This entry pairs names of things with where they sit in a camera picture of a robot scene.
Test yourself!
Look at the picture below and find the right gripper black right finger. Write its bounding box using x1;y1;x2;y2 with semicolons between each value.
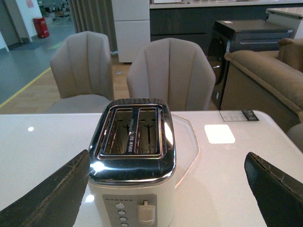
244;152;303;227

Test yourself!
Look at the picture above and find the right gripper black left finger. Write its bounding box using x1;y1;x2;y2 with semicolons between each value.
0;150;90;227

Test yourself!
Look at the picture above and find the white chrome two-slot toaster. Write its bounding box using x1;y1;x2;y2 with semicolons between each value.
89;98;177;227

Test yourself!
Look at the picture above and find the table label sticker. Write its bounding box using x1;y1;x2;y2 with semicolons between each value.
219;110;259;122

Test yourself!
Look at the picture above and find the brown sofa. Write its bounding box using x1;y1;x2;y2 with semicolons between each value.
221;38;303;132

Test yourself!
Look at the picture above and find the beige chair left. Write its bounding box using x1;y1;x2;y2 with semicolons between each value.
46;31;114;114

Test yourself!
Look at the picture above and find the beige chair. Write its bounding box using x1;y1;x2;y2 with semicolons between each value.
46;31;114;114
127;38;215;111

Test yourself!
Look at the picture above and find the beige chair right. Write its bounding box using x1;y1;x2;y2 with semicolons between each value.
127;38;215;111

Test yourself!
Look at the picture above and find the black washing machine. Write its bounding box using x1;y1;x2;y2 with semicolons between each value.
207;19;293;109

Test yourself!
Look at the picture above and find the red box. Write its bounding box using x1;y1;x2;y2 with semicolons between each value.
33;17;50;38

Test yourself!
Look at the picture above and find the grey curtain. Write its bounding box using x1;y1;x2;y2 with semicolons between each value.
68;0;117;52

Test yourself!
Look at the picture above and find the dark kitchen counter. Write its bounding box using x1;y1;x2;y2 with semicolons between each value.
150;0;303;50

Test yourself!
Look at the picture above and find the white cabinet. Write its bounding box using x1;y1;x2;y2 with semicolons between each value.
112;0;151;63

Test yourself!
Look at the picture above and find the white toaster power cable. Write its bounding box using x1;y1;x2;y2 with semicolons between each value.
170;113;200;190

